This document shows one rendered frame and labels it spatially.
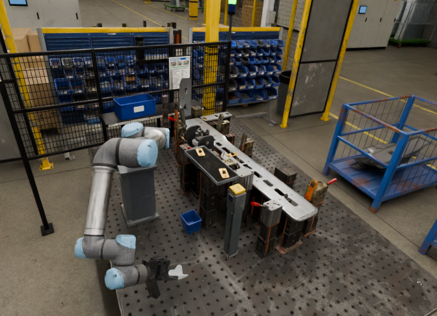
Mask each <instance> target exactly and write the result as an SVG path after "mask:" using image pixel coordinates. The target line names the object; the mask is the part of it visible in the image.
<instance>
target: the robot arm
mask: <svg viewBox="0 0 437 316"><path fill-rule="evenodd" d="M168 147H169V129H167V128H159V127H143V125H142V124H141V123H138V122H135V123H130V124H127V125H125V126H124V127H123V128H122V138H112V139H111V140H108V141H107V142H106V143H104V144H103V145H102V146H101V147H100V149H99V150H98V151H97V153H96V155H95V157H94V160H93V163H92V169H93V171H94V175H93V180H92V188H91V192H90V200H89V205H88V212H87V217H86V224H85V232H84V237H83V238H80V239H78V240H77V242H76V245H75V249H74V252H75V256H76V257H78V258H85V259H109V260H114V262H113V268H111V269H109V270H108V271H107V272H106V275H105V285H106V286H107V288H108V289H110V290H113V289H122V288H125V287H130V286H133V285H139V284H143V283H145V282H146V286H147V288H148V292H149V295H150V296H151V297H152V298H155V299H157V298H158V297H159V296H160V292H159V288H158V285H157V282H156V280H159V281H161V280H180V279H182V278H185V277H187V276H188V274H183V273H182V266H181V265H177V267H176V268H175V269H174V270H169V272H168V275H166V274H167V268H168V266H169V265H170V260H167V261H166V260H164V258H163V257H160V256H155V257H156V258H154V257H151V258H150V260H145V259H143V260H142V264H140V265H133V264H134V257H135V249H136V247H135V241H136V238H135V236H134V235H117V236H116V239H104V235H105V227H106V221H107V213H108V208H109V199H110V194H111V186H112V181H113V173H114V172H116V168H117V166H118V165H121V166H125V167H128V168H139V167H151V166H153V165H154V164H155V162H156V159H157V154H158V150H160V149H161V148H162V149H168Z"/></svg>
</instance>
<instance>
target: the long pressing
mask: <svg viewBox="0 0 437 316"><path fill-rule="evenodd" d="M185 122H186V124H187V125H188V126H187V127H186V130H187V129H188V128H189V127H190V126H193V125H199V126H200V127H201V128H202V129H203V130H204V131H206V129H208V130H209V134H210V135H212V136H213V137H214V139H215V140H214V147H215V148H216V149H217V150H218V151H219V152H220V153H221V156H220V158H221V160H225V159H232V160H233V161H234V162H235V163H239V164H240V166H241V168H243V167H244V166H243V165H248V166H249V167H250V168H251V171H253V172H257V173H258V174H259V175H260V176H262V178H258V177H257V176H256V175H254V178H253V183H252V186H253V187H254V188H255V189H256V190H258V191H259V192H260V193H261V194H262V195H264V197H266V198H267V199H268V200H269V201H270V200H273V199H276V200H278V201H279V202H280V203H281V204H282V205H283V207H282V212H283V213H285V214H286V215H287V216H288V217H289V218H290V219H291V220H294V221H295V222H302V221H304V220H306V219H308V218H310V217H312V216H314V215H316V214H317V213H318V209H317V208H316V207H315V206H314V205H312V204H311V203H309V201H307V200H306V199H304V198H303V197H302V196H301V195H299V194H298V193H296V192H295V191H294V190H293V189H291V188H290V187H288V186H287V185H286V184H285V183H283V182H282V181H280V180H279V179H278V178H276V177H275V176H274V175H272V174H271V173H270V172H268V171H267V170H266V169H264V168H263V167H262V166H260V165H259V164H257V162H255V161H254V160H252V159H251V158H249V156H247V155H246V154H244V153H243V152H242V151H241V150H239V149H238V148H236V147H235V146H234V145H233V144H231V143H230V142H228V141H227V139H226V137H225V136H224V135H223V134H222V133H220V132H218V131H217V130H216V129H215V128H213V127H212V126H210V125H209V124H208V123H206V122H205V121H203V120H202V119H201V118H193V119H190V120H186V121H185ZM216 143H220V144H221V146H218V145H217V144H216ZM222 148H226V149H227V150H229V151H230V152H232V153H233V152H237V153H238V155H236V157H238V158H239V159H240V160H242V162H244V163H242V164H241V163H240V162H238V161H237V160H236V159H234V158H233V157H234V156H233V157H228V156H227V154H228V153H227V152H226V151H224V150H223V149H222ZM248 161H249V162H248ZM264 180H267V181H268V182H269V183H271V184H272V185H273V186H272V187H270V186H268V185H267V184H266V183H264V182H263V181H264ZM275 189H278V190H279V191H281V192H282V193H284V194H288V198H289V199H291V200H292V201H294V202H295V203H296V204H297V206H293V205H292V204H291V203H289V202H288V201H287V199H288V198H284V196H280V195H279V194H278V193H277V192H276V191H275Z"/></svg>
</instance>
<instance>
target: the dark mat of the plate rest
mask: <svg viewBox="0 0 437 316"><path fill-rule="evenodd" d="M201 149H202V150H203V152H204V153H205V155H204V156H199V155H198V153H197V151H196V149H193V150H189V151H186V152H187V153H188V154H189V155H190V156H191V157H192V158H193V159H194V160H195V161H196V162H197V163H198V164H199V165H200V166H201V167H202V168H203V169H204V170H205V171H206V172H207V173H209V174H210V175H211V176H212V177H213V178H214V179H215V180H216V181H217V182H220V181H224V180H226V179H230V178H233V177H235V176H237V175H236V174H235V173H234V172H232V171H231V170H230V169H229V168H228V167H227V166H226V165H225V164H223V163H222V162H221V161H220V160H218V159H217V158H216V157H215V156H214V155H213V154H212V153H211V152H209V151H208V150H207V149H206V148H204V147H201ZM220 168H225V169H226V171H227V173H228V175H229V177H228V178H222V176H221V174H220V171H219V169H220Z"/></svg>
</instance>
